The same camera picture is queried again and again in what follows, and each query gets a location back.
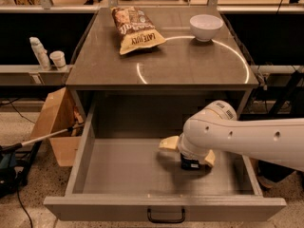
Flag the white paper cup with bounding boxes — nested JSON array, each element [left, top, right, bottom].
[[49, 50, 67, 71]]

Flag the dark teal machine on floor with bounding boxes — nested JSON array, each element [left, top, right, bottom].
[[0, 142, 41, 198]]

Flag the dark blue rxbar chocolate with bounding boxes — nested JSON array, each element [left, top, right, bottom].
[[180, 155, 200, 170]]

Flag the person leg dark trousers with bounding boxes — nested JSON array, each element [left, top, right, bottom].
[[257, 161, 294, 183]]

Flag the brown cardboard box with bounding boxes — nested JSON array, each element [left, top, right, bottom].
[[30, 87, 84, 167]]

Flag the white spray bottle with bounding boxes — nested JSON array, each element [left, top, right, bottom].
[[29, 37, 51, 71]]

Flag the open grey top drawer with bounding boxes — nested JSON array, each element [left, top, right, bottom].
[[44, 92, 286, 221]]

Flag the metal pole black grip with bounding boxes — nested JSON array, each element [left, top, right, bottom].
[[0, 123, 85, 154]]

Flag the white ceramic bowl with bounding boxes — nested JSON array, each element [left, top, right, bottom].
[[190, 14, 223, 42]]

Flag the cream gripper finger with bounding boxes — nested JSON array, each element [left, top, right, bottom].
[[159, 136, 179, 151], [204, 150, 216, 168]]

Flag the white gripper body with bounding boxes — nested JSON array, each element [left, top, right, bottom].
[[178, 134, 211, 164]]

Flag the brown yellow chip bag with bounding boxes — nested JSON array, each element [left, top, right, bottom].
[[111, 7, 165, 55]]

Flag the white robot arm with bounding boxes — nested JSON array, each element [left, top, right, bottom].
[[159, 100, 304, 171]]

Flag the black drawer handle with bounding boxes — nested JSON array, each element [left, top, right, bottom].
[[146, 208, 185, 224]]

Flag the grey counter cabinet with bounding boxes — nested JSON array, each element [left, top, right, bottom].
[[66, 6, 258, 112]]

